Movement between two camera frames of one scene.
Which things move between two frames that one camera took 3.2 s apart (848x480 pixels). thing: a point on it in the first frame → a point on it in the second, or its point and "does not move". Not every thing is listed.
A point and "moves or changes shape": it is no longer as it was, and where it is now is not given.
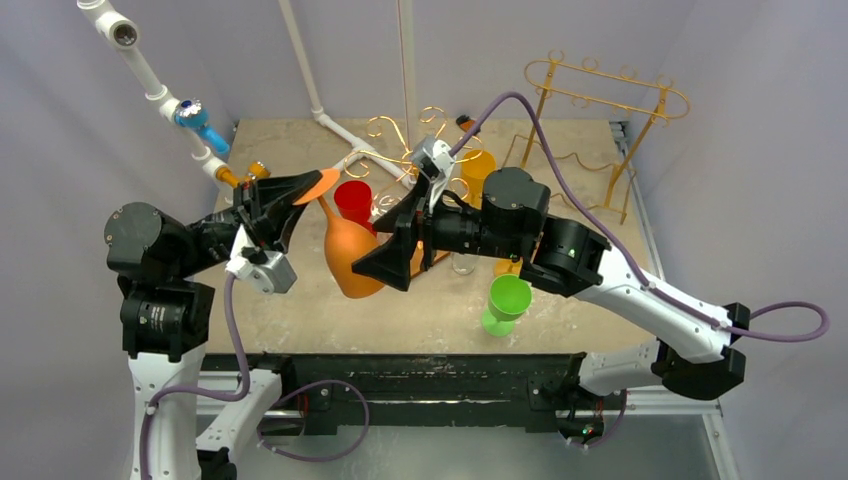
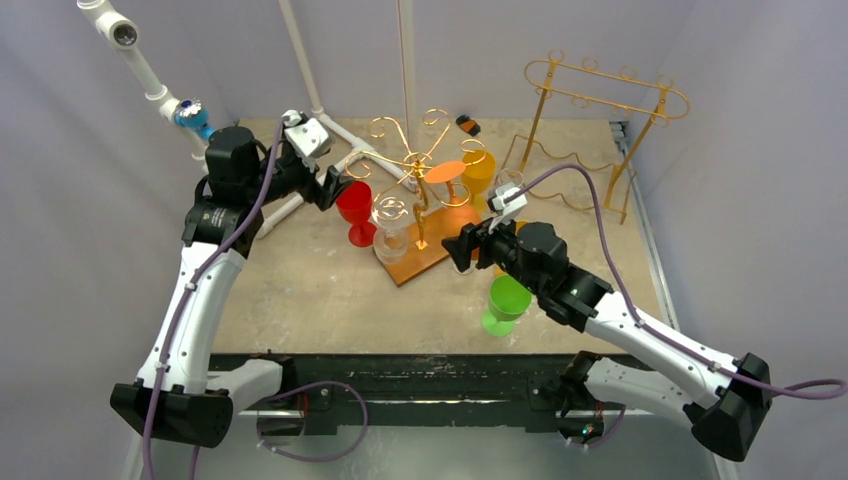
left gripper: x=275 y=198 → x=322 y=196
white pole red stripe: x=406 y=34 does not move
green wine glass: x=509 y=299 does not move
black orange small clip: x=466 y=123 does not move
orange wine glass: x=345 y=241 moves or changes shape
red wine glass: x=354 y=199 does not move
